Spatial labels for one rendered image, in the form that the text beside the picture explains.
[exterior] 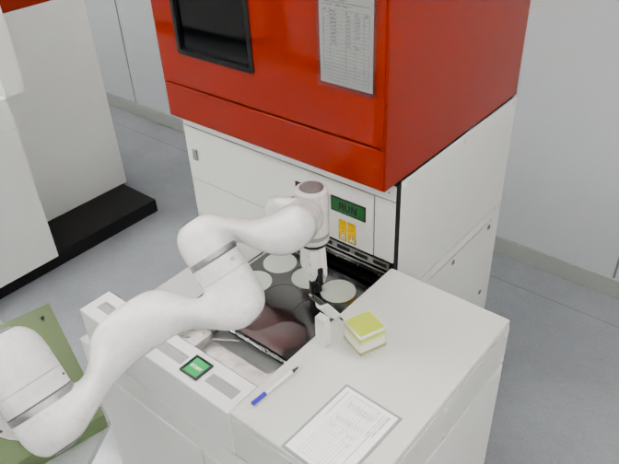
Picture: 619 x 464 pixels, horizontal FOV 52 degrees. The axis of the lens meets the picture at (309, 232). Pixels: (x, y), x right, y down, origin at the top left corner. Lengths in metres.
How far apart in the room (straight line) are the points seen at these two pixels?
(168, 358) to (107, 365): 0.40
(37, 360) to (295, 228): 0.50
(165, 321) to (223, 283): 0.12
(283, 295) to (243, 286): 0.59
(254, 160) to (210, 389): 0.75
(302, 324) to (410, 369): 0.34
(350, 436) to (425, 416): 0.16
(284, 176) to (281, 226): 0.67
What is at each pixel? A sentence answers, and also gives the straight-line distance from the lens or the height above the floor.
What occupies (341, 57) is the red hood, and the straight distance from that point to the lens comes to 1.50.
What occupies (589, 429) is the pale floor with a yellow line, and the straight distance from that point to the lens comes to 2.76.
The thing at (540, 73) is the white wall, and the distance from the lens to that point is 3.02.
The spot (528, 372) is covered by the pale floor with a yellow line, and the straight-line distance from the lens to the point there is 2.89.
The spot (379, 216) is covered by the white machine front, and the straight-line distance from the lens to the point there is 1.69.
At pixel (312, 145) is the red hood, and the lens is 1.66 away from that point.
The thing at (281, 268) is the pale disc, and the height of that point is 0.90.
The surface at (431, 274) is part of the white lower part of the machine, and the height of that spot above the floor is 0.79.
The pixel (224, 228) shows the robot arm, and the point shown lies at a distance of 1.19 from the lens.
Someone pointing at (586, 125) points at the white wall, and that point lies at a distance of 3.02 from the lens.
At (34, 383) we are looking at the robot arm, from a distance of 1.18.
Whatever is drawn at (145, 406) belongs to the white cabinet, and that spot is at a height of 0.73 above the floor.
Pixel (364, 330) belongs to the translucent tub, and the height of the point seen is 1.03.
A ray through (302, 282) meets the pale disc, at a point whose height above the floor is 0.90.
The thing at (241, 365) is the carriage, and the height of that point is 0.88.
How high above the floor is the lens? 2.05
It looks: 35 degrees down
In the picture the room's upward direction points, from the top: 3 degrees counter-clockwise
